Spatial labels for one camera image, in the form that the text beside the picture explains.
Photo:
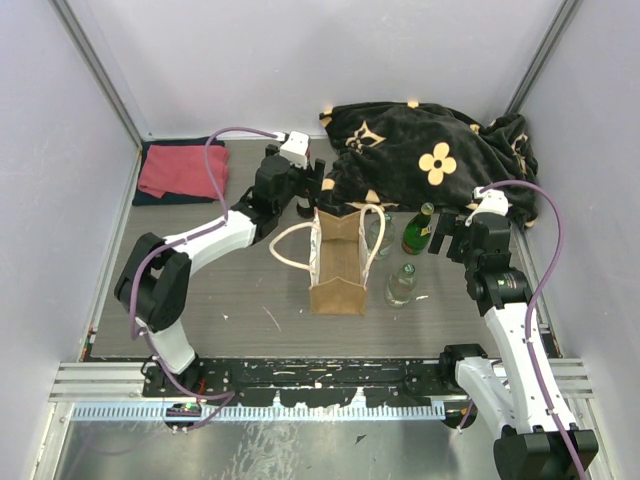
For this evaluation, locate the white cable duct strip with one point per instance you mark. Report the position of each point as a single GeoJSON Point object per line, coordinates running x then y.
{"type": "Point", "coordinates": [164, 411]}

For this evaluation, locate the green bottle right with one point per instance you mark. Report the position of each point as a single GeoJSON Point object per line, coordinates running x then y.
{"type": "Point", "coordinates": [417, 233]}

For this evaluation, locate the clear bottle upper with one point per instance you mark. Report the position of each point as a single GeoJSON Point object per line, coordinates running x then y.
{"type": "Point", "coordinates": [387, 239]}

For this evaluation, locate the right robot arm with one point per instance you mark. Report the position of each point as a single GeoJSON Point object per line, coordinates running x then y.
{"type": "Point", "coordinates": [536, 436]}

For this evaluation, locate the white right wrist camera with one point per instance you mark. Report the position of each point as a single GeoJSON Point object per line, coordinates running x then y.
{"type": "Point", "coordinates": [488, 201]}

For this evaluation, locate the dark blue folded cloth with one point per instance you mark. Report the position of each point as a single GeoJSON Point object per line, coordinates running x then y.
{"type": "Point", "coordinates": [142, 199]}

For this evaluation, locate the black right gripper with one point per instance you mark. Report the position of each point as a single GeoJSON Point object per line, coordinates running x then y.
{"type": "Point", "coordinates": [460, 230]}

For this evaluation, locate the clear bottle lower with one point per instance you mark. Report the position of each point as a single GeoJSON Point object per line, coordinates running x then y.
{"type": "Point", "coordinates": [401, 286]}

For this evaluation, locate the clear bottle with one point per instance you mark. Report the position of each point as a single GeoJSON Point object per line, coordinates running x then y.
{"type": "Point", "coordinates": [401, 286]}
{"type": "Point", "coordinates": [387, 239]}

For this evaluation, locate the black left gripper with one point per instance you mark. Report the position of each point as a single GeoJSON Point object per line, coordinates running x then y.
{"type": "Point", "coordinates": [311, 185]}

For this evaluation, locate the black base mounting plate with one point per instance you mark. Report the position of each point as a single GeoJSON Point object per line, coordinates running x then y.
{"type": "Point", "coordinates": [318, 382]}

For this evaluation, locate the red folded cloth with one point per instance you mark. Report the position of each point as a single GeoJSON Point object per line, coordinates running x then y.
{"type": "Point", "coordinates": [189, 170]}

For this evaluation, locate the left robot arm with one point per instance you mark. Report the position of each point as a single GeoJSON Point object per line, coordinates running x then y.
{"type": "Point", "coordinates": [153, 284]}

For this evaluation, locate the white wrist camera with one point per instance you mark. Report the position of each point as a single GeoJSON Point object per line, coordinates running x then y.
{"type": "Point", "coordinates": [294, 147]}
{"type": "Point", "coordinates": [488, 201]}

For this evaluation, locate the black floral blanket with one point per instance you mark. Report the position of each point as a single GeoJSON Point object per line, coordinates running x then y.
{"type": "Point", "coordinates": [402, 155]}

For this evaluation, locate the brown canvas bag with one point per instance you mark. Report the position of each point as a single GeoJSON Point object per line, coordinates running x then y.
{"type": "Point", "coordinates": [339, 260]}

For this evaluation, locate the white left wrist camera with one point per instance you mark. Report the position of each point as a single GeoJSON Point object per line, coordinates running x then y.
{"type": "Point", "coordinates": [294, 147]}

